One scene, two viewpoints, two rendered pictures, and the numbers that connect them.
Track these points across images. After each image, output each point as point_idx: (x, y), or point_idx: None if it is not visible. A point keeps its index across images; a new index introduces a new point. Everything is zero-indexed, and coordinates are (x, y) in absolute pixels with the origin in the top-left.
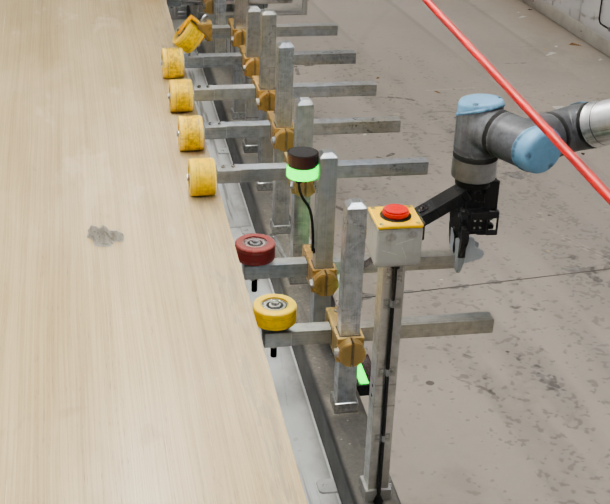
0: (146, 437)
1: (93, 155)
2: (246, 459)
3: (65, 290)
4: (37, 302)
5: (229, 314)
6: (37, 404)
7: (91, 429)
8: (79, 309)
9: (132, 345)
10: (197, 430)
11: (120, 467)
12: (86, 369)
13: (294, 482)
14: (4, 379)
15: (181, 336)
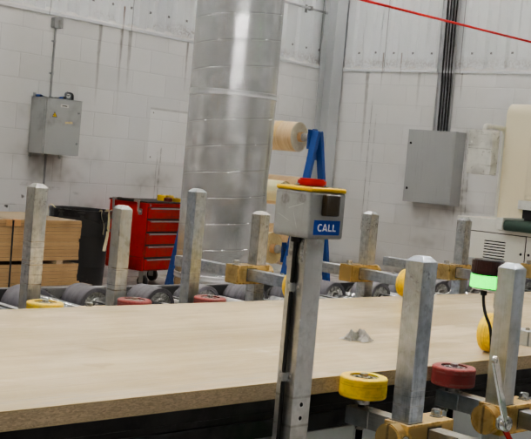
0: (92, 364)
1: (474, 329)
2: (105, 386)
3: (258, 337)
4: (227, 334)
5: (320, 370)
6: (91, 342)
7: (80, 354)
8: (239, 341)
9: (216, 354)
10: (125, 374)
11: (41, 361)
12: (159, 347)
13: (93, 399)
14: (110, 335)
15: (256, 362)
